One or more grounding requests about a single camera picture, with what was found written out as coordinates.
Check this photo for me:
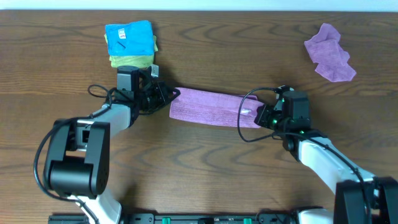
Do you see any folded green cloth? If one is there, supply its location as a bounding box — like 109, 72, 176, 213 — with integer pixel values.
104, 33, 159, 69

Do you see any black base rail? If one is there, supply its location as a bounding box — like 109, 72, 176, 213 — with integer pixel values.
48, 212, 312, 224

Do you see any crumpled purple cloth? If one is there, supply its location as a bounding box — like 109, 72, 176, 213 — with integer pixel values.
304, 23, 356, 83

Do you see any folded blue cloth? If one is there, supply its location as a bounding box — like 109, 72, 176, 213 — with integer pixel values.
105, 21, 155, 56

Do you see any right camera cable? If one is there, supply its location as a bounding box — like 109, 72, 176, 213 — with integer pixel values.
236, 86, 373, 224

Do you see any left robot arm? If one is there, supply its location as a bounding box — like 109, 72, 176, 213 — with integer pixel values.
34, 64, 180, 224

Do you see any purple cloth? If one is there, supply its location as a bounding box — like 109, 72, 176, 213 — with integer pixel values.
169, 88, 263, 128
304, 23, 356, 83

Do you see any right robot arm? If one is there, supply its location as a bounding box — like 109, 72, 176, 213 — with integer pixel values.
254, 98, 397, 223

